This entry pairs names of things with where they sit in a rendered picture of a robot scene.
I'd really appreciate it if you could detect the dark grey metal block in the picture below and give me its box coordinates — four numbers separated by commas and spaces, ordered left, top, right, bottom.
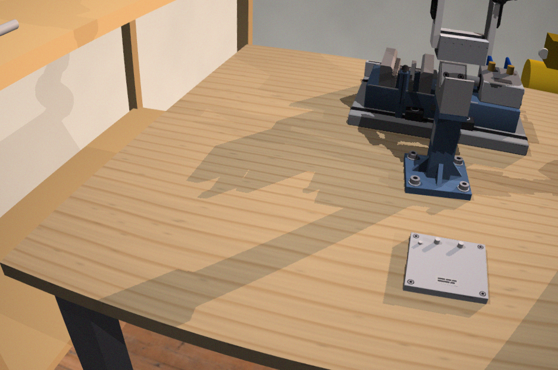
435, 28, 489, 66

